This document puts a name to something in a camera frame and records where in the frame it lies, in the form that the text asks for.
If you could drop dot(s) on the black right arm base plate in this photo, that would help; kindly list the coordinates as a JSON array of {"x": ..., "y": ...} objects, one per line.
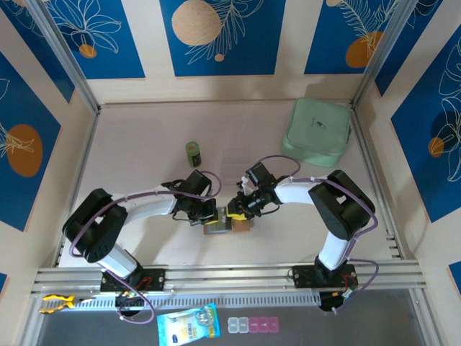
[{"x": 304, "y": 277}]

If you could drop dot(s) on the aluminium front rail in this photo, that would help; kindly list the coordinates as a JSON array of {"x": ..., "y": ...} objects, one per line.
[{"x": 230, "y": 275}]

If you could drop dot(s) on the green cylindrical bottle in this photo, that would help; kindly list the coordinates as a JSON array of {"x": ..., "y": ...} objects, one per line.
[{"x": 193, "y": 155}]

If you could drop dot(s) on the tan leather card holder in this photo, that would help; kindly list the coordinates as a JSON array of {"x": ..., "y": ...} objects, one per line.
[{"x": 241, "y": 227}]

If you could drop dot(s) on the white and pink pill organizer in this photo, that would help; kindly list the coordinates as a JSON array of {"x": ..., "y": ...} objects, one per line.
[{"x": 252, "y": 324}]

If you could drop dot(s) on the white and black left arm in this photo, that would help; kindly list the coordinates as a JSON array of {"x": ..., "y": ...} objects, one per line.
[{"x": 151, "y": 207}]

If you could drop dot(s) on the aluminium side rail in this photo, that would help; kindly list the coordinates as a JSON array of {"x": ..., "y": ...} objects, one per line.
[
  {"x": 378, "y": 180},
  {"x": 77, "y": 180}
]

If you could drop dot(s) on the black connector board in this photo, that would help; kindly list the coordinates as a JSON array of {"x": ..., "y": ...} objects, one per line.
[
  {"x": 126, "y": 297},
  {"x": 335, "y": 299}
]

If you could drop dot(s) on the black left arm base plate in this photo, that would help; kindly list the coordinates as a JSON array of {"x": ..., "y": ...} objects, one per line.
[{"x": 155, "y": 279}]

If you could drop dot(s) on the blue and white snack packet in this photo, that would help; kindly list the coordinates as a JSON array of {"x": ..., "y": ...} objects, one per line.
[{"x": 187, "y": 324}]

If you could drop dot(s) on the aluminium corner post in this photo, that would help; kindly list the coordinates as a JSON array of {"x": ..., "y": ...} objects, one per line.
[
  {"x": 65, "y": 54},
  {"x": 381, "y": 54}
]

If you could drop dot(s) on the mint green zip pouch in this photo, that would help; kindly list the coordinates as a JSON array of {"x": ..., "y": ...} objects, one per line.
[{"x": 317, "y": 131}]

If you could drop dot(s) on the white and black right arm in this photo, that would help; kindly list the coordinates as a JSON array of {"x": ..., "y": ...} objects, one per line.
[{"x": 295, "y": 192}]

